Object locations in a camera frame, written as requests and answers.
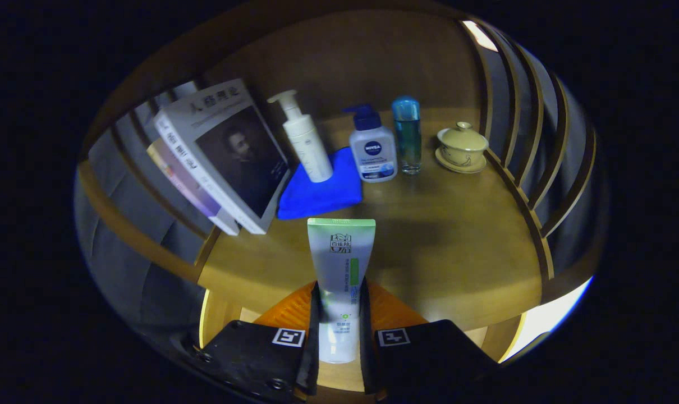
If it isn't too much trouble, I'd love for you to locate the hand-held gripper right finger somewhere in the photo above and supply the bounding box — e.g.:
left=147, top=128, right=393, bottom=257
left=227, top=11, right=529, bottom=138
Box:
left=359, top=279, right=497, bottom=396

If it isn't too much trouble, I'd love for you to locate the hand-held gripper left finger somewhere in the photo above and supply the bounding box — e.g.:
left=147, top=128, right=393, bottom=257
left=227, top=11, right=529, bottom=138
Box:
left=196, top=281, right=322, bottom=404

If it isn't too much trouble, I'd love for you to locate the white and green tube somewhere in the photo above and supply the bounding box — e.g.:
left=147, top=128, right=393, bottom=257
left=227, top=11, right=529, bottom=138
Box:
left=307, top=218, right=377, bottom=364

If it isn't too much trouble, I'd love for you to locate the wooden countertop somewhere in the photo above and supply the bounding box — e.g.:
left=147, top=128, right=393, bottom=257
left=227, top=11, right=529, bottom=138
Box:
left=196, top=107, right=545, bottom=332

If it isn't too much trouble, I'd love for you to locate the wooden cabinet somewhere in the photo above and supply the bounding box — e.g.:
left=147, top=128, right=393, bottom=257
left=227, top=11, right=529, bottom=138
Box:
left=76, top=3, right=605, bottom=393

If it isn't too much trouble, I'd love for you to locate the blue folded cloth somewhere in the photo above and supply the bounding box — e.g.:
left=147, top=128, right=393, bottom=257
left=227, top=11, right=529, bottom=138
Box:
left=277, top=147, right=364, bottom=221

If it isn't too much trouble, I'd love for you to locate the white bottle with blue cap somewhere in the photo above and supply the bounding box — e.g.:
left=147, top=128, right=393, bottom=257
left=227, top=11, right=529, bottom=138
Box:
left=342, top=104, right=398, bottom=183

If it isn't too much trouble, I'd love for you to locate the yellow saucer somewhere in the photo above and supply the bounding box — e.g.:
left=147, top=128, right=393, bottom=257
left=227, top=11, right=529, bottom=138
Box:
left=435, top=147, right=488, bottom=174

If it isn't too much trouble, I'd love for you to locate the white pump bottle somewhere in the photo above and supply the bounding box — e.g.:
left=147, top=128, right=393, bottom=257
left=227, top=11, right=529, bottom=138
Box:
left=267, top=90, right=334, bottom=183

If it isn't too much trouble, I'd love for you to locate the purple book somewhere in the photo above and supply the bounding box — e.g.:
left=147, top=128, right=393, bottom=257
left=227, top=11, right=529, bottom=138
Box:
left=146, top=137, right=241, bottom=236

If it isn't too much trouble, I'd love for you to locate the white book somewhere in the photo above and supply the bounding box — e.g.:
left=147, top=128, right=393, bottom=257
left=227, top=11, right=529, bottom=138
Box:
left=153, top=79, right=291, bottom=235

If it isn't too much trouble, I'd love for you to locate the teal bottle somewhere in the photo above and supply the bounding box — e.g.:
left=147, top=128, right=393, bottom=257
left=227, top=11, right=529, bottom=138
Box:
left=392, top=96, right=423, bottom=175

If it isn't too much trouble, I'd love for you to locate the yellow lidded teacup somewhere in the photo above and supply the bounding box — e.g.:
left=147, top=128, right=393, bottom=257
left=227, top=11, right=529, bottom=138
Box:
left=437, top=122, right=489, bottom=168

